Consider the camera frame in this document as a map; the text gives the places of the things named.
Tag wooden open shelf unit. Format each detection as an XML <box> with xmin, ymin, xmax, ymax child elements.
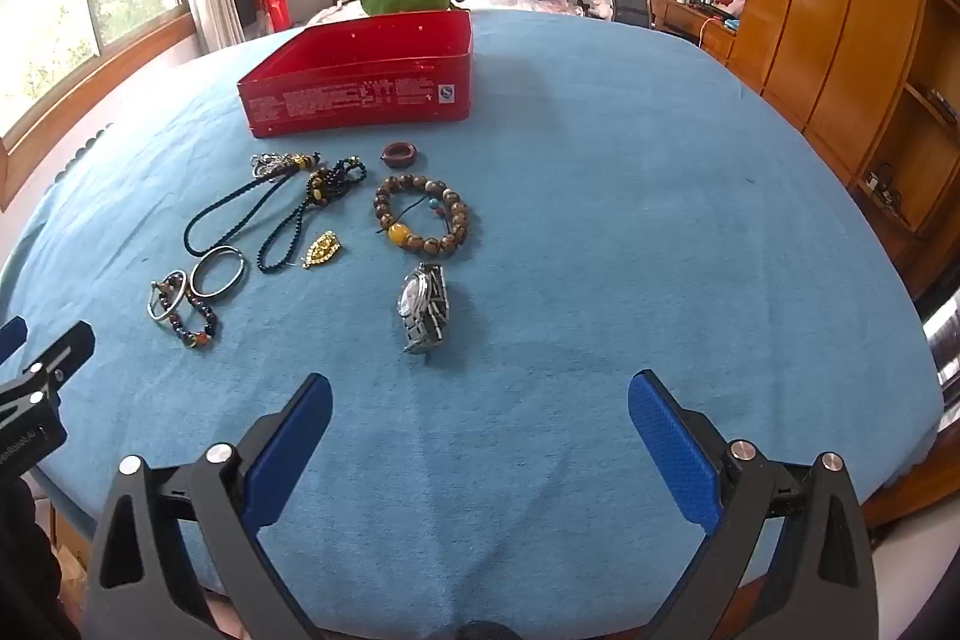
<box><xmin>847</xmin><ymin>0</ymin><xmax>960</xmax><ymax>304</ymax></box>

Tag dark cord necklace silver charm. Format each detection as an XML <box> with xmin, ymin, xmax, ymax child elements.
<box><xmin>184</xmin><ymin>151</ymin><xmax>314</xmax><ymax>257</ymax></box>

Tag wooden desk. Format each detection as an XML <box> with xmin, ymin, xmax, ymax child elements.
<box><xmin>651</xmin><ymin>0</ymin><xmax>740</xmax><ymax>64</ymax></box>

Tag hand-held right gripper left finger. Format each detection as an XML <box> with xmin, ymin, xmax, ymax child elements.
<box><xmin>86</xmin><ymin>373</ymin><xmax>335</xmax><ymax>640</ymax></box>

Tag dark bead necklace gold beads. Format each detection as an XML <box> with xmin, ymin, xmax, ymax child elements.
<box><xmin>253</xmin><ymin>157</ymin><xmax>368</xmax><ymax>274</ymax></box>

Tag wooden wardrobe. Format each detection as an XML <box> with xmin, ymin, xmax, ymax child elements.
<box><xmin>664</xmin><ymin>0</ymin><xmax>938</xmax><ymax>184</ymax></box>

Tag silver metal wristwatch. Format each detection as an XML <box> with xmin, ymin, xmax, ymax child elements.
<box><xmin>396</xmin><ymin>263</ymin><xmax>451</xmax><ymax>356</ymax></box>

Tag wooden bead bracelet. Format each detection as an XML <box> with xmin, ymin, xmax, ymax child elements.
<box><xmin>373</xmin><ymin>173</ymin><xmax>470</xmax><ymax>256</ymax></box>

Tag open silver cuff bangle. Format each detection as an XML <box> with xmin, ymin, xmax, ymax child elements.
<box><xmin>147</xmin><ymin>271</ymin><xmax>190</xmax><ymax>322</ymax></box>

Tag blue tablecloth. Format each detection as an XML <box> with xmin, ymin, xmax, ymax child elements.
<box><xmin>0</xmin><ymin>6</ymin><xmax>944</xmax><ymax>633</ymax></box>

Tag colourful bead bracelet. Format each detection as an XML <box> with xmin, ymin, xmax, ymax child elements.
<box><xmin>161</xmin><ymin>280</ymin><xmax>220</xmax><ymax>352</ymax></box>

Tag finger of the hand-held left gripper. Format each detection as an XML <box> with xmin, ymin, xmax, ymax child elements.
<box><xmin>0</xmin><ymin>316</ymin><xmax>29</xmax><ymax>362</ymax></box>
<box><xmin>0</xmin><ymin>320</ymin><xmax>97</xmax><ymax>402</ymax></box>

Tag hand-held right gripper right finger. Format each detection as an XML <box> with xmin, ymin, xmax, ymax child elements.
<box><xmin>627</xmin><ymin>369</ymin><xmax>878</xmax><ymax>640</ymax></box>

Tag red tin box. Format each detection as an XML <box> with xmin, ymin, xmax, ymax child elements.
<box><xmin>237</xmin><ymin>8</ymin><xmax>475</xmax><ymax>133</ymax></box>

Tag gold pendant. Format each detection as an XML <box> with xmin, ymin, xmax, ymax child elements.
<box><xmin>301</xmin><ymin>232</ymin><xmax>340</xmax><ymax>270</ymax></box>

